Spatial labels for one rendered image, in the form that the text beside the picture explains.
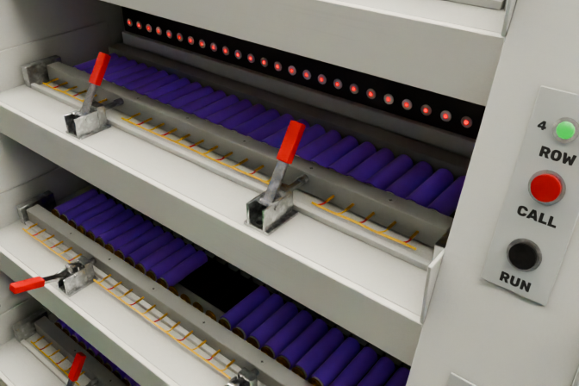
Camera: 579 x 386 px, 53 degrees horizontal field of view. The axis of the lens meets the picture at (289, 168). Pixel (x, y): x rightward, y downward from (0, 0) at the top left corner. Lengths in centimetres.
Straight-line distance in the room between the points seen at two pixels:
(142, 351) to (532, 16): 49
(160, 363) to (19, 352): 37
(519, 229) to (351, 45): 16
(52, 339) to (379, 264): 60
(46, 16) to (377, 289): 58
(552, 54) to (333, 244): 22
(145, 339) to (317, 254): 27
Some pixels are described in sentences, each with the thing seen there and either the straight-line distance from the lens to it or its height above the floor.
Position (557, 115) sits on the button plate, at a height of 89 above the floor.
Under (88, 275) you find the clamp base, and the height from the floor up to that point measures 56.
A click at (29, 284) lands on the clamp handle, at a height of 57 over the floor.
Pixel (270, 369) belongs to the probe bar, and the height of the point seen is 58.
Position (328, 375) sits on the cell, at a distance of 60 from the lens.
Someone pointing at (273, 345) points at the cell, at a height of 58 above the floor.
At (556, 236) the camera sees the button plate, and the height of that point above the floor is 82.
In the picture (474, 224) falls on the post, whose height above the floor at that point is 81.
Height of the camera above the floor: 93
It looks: 18 degrees down
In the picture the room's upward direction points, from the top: 11 degrees clockwise
